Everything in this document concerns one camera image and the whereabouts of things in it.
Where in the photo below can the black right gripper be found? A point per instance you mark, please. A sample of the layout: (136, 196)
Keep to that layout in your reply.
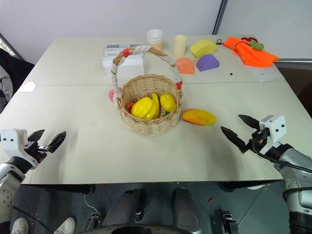
(260, 139)

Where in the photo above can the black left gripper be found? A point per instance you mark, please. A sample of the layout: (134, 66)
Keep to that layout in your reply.
(36, 149)

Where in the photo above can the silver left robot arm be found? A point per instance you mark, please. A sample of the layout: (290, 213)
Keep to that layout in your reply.
(7, 185)

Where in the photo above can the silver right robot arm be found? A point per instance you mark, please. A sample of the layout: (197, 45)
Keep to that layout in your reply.
(297, 190)

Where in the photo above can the green object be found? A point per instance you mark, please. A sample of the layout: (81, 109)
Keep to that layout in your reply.
(166, 113)

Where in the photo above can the small red plastic fruit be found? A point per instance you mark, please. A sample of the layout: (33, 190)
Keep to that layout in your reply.
(130, 106)

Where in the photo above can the red yellow plastic mango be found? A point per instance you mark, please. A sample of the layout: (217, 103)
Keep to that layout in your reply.
(198, 117)

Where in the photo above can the white paper label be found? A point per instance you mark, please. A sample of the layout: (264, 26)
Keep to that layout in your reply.
(27, 86)

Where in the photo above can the clear plastic sheet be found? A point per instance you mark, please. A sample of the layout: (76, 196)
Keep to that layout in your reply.
(265, 73)

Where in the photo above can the dark brown side panel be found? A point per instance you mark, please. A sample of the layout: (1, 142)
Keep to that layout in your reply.
(297, 78)

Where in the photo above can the orange cloth bag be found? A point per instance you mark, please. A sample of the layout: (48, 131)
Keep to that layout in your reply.
(253, 55)

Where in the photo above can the bystander in dark jacket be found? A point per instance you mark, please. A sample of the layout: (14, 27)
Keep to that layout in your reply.
(12, 70)

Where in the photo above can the purple foam block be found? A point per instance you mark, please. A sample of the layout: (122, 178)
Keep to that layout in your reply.
(207, 63)

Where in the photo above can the pink plastic peach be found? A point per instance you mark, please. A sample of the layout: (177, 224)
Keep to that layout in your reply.
(111, 94)

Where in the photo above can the yellow plastic lemon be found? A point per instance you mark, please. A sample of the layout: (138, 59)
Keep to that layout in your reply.
(167, 102)

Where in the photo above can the green plush toy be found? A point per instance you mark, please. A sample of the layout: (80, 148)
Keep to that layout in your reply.
(257, 45)

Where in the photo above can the orange foam block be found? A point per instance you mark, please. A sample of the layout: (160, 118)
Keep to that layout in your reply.
(185, 65)

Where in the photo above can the white sneaker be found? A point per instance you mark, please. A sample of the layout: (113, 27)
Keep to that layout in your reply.
(20, 226)
(65, 225)

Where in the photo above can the black floor clamp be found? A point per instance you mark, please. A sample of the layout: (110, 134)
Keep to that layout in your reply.
(96, 218)
(229, 221)

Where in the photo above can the yellow foam block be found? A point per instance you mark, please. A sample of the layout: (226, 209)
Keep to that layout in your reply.
(202, 48)

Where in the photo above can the yellow plastic banana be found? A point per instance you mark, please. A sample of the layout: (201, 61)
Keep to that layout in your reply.
(155, 98)

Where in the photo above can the dark rounded shape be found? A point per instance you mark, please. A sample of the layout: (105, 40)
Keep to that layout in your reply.
(186, 209)
(124, 207)

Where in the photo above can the yellow plastic starfruit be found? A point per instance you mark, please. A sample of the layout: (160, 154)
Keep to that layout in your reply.
(143, 106)

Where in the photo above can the large white cardboard box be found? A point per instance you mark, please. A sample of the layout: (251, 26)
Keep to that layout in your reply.
(129, 68)

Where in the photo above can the dark curved base rim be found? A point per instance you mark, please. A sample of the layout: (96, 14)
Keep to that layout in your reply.
(143, 229)

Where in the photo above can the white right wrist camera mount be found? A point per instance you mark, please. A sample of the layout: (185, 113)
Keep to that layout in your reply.
(275, 126)

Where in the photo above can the black table frame bar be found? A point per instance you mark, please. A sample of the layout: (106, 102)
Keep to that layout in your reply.
(61, 188)

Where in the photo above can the grey wall post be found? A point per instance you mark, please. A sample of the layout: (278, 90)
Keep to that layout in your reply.
(219, 17)

